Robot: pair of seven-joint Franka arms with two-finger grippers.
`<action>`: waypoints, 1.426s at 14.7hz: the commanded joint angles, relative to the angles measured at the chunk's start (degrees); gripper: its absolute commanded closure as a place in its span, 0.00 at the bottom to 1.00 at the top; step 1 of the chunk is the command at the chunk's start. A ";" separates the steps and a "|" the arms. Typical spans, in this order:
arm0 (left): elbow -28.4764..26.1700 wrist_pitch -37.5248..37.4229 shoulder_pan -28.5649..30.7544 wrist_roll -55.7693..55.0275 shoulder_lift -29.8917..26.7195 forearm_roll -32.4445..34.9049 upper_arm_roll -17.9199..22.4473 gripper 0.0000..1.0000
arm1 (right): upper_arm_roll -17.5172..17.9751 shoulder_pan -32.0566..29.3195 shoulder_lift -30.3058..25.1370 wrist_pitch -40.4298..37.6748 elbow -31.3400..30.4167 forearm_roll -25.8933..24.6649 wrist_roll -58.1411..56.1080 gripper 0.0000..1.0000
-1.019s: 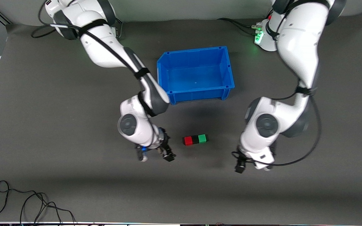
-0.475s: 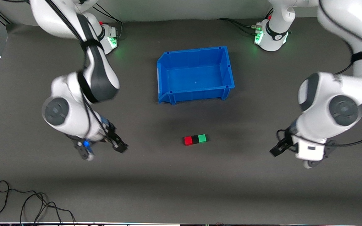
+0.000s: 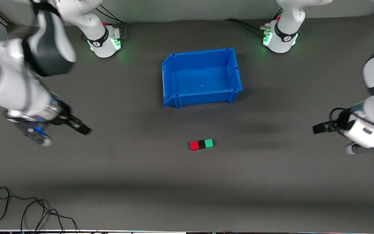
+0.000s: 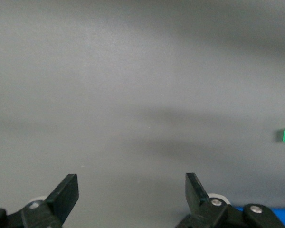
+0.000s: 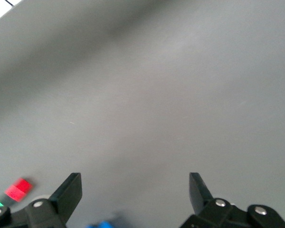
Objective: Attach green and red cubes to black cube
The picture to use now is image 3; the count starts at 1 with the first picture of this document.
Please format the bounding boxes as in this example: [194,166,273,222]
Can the black arm base cables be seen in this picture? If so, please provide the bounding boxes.
[82,6,128,42]
[224,8,283,37]

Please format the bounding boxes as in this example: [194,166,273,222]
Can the black left arm base cables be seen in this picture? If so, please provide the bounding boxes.
[224,8,283,37]

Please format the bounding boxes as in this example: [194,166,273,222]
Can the dark grey table mat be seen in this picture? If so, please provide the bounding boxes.
[0,13,374,232]

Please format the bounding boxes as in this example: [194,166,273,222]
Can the black right arm base cables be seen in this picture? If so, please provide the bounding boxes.
[82,6,128,42]

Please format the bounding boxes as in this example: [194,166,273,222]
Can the thin black loose cable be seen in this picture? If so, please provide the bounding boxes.
[0,187,79,232]

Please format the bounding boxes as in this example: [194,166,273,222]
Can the blue plastic storage bin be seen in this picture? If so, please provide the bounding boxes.
[162,48,243,109]

